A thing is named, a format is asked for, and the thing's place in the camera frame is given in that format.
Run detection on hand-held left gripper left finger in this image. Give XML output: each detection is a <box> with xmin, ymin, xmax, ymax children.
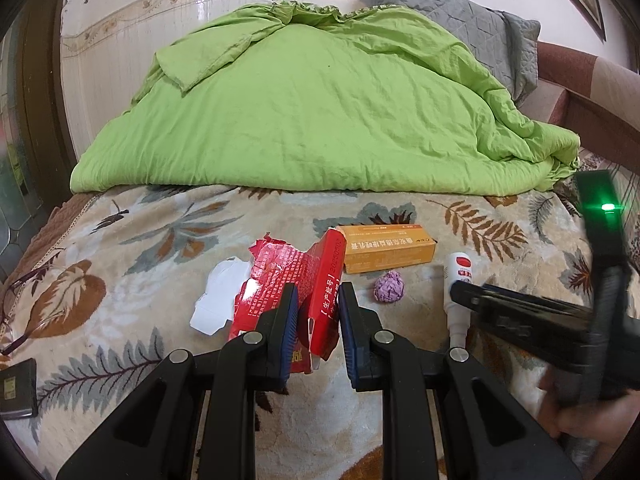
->
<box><xmin>56</xmin><ymin>282</ymin><xmax>301</xmax><ymax>480</ymax></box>

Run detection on green quilt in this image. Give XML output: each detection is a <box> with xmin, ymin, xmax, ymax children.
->
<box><xmin>70</xmin><ymin>0</ymin><xmax>581</xmax><ymax>197</ymax></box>

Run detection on thin-framed glasses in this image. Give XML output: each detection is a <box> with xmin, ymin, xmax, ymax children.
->
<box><xmin>0</xmin><ymin>266</ymin><xmax>57</xmax><ymax>357</ymax></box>

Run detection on leaf-print blanket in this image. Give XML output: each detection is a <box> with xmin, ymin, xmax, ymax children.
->
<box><xmin>0</xmin><ymin>150</ymin><xmax>640</xmax><ymax>480</ymax></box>

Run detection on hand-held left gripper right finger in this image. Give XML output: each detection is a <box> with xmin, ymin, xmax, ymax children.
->
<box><xmin>337</xmin><ymin>282</ymin><xmax>583</xmax><ymax>480</ymax></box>

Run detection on red torn carton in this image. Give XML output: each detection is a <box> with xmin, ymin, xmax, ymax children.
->
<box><xmin>227</xmin><ymin>232</ymin><xmax>347</xmax><ymax>376</ymax></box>

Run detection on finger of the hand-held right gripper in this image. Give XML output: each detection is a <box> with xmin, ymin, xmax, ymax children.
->
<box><xmin>480</xmin><ymin>310</ymin><xmax>596</xmax><ymax>361</ymax></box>
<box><xmin>450</xmin><ymin>281</ymin><xmax>596</xmax><ymax>321</ymax></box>

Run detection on grey quilted pillow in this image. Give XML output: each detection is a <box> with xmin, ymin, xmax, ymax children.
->
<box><xmin>367</xmin><ymin>0</ymin><xmax>542</xmax><ymax>106</ymax></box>

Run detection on wooden picture frame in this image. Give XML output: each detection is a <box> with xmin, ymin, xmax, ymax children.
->
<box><xmin>530</xmin><ymin>0</ymin><xmax>607</xmax><ymax>43</ymax></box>

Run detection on white torn paper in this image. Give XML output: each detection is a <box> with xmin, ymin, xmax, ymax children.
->
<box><xmin>190</xmin><ymin>257</ymin><xmax>253</xmax><ymax>336</ymax></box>

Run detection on purple crumpled paper ball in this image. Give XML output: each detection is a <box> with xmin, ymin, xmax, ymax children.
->
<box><xmin>372</xmin><ymin>270</ymin><xmax>404</xmax><ymax>304</ymax></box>

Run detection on brown upholstered headboard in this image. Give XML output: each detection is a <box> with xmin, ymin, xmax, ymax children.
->
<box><xmin>520</xmin><ymin>40</ymin><xmax>640</xmax><ymax>181</ymax></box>

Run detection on white spray bottle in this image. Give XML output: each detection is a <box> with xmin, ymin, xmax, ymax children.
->
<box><xmin>442</xmin><ymin>252</ymin><xmax>475</xmax><ymax>350</ymax></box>

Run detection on wooden door with patterned glass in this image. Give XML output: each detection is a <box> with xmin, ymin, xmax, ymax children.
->
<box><xmin>0</xmin><ymin>0</ymin><xmax>76</xmax><ymax>241</ymax></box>

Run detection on person's right hand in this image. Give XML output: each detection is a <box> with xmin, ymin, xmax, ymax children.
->
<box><xmin>542</xmin><ymin>375</ymin><xmax>640</xmax><ymax>448</ymax></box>

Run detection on orange medicine box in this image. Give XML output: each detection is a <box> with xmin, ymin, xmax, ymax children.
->
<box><xmin>334</xmin><ymin>223</ymin><xmax>437</xmax><ymax>276</ymax></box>

